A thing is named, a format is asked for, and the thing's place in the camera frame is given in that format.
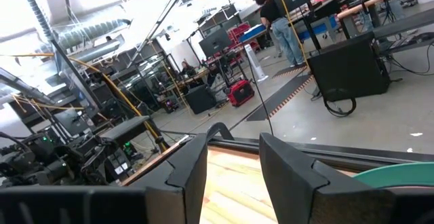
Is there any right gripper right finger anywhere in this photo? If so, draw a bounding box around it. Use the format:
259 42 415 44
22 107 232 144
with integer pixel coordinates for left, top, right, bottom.
258 132 434 224

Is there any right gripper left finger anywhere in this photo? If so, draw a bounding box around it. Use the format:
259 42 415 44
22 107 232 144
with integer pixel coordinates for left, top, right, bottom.
0 132 209 224

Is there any brown plastic plate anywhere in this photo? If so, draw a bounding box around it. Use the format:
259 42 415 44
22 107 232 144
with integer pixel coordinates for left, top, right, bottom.
382 184 434 194

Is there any black cart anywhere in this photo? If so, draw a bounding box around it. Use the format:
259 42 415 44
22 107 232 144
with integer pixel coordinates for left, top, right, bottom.
54 108 152 147

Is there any large teal plastic plate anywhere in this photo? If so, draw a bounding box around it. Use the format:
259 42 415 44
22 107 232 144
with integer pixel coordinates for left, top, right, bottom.
353 162 434 189

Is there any black hazard-edged floor mat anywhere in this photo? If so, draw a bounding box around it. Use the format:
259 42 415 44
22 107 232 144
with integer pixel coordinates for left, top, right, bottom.
271 63 309 79
245 73 315 122

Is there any red generator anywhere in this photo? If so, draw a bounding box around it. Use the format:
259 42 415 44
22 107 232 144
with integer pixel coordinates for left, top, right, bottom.
226 79 256 108

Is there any black cabinet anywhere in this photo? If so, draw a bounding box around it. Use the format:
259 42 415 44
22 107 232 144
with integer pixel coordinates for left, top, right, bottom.
306 31 391 103

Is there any white tower fan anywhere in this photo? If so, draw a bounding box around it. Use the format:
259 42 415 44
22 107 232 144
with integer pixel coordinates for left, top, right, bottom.
243 43 269 83

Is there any small black box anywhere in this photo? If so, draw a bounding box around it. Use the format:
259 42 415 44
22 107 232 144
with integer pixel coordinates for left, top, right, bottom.
184 83 217 115

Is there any person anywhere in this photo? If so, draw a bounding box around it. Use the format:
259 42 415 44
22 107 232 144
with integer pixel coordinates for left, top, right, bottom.
180 60 198 78
254 0 306 68

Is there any coiled black cable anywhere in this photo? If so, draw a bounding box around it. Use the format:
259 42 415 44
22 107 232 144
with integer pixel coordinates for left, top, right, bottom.
321 87 357 118

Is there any yellow hose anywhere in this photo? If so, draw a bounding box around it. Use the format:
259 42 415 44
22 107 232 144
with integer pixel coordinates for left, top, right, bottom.
0 52 169 152

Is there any silver flexible duct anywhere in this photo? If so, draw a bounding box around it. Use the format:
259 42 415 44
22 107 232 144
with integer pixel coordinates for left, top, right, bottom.
56 18 132 50

